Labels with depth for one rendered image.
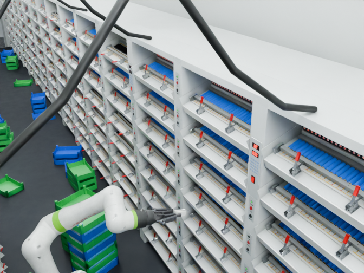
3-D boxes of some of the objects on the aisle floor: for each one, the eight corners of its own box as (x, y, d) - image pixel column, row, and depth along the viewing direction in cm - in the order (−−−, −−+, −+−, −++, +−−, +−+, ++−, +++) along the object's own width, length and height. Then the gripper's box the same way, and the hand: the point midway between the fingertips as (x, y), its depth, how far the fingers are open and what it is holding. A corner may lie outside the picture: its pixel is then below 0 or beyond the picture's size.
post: (144, 242, 341) (131, 36, 265) (140, 236, 348) (125, 33, 272) (165, 235, 349) (158, 32, 273) (160, 229, 357) (152, 30, 281)
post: (242, 386, 230) (268, 100, 154) (233, 372, 237) (253, 93, 161) (270, 370, 238) (306, 91, 162) (260, 357, 246) (291, 85, 170)
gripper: (137, 216, 205) (177, 211, 217) (149, 232, 194) (190, 225, 206) (140, 204, 203) (180, 199, 215) (151, 219, 192) (193, 213, 204)
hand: (180, 213), depth 209 cm, fingers closed
